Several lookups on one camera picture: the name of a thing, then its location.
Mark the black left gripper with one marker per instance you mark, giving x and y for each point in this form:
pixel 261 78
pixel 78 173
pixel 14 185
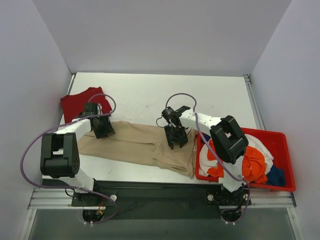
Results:
pixel 104 130

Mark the orange t shirt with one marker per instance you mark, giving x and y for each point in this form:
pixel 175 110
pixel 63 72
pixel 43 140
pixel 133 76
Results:
pixel 252 162

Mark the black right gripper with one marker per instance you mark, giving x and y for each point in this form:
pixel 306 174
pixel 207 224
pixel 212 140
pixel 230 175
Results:
pixel 178 139

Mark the aluminium table frame rail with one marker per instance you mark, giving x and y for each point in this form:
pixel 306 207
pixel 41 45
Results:
pixel 255 109

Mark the red plastic bin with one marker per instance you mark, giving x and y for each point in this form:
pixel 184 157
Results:
pixel 265 149

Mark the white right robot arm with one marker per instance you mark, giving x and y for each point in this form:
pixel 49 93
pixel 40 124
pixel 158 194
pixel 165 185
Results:
pixel 223 137

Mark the blue t shirt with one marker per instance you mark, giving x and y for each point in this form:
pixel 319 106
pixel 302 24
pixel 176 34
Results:
pixel 276 177

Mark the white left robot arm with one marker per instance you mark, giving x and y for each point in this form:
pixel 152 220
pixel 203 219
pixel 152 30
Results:
pixel 60 157

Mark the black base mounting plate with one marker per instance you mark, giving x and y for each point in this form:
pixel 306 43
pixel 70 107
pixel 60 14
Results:
pixel 162 201

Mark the folded red t shirt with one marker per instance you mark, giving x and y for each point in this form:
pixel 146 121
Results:
pixel 73 105

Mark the white t shirt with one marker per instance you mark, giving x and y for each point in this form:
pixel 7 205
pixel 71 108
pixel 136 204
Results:
pixel 260 145

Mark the beige t shirt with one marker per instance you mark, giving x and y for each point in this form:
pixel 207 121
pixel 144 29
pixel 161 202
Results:
pixel 143 145

